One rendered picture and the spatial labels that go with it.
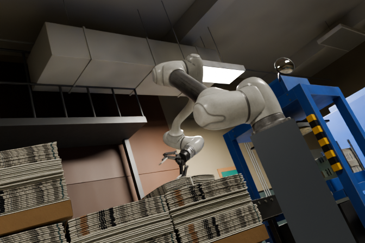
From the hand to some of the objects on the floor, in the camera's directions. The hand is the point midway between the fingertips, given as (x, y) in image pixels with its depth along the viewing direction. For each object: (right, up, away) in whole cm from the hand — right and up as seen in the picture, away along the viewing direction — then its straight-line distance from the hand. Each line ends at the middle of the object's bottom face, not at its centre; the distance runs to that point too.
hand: (168, 171), depth 212 cm
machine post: (+198, -78, +49) cm, 218 cm away
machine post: (+152, -78, +10) cm, 171 cm away
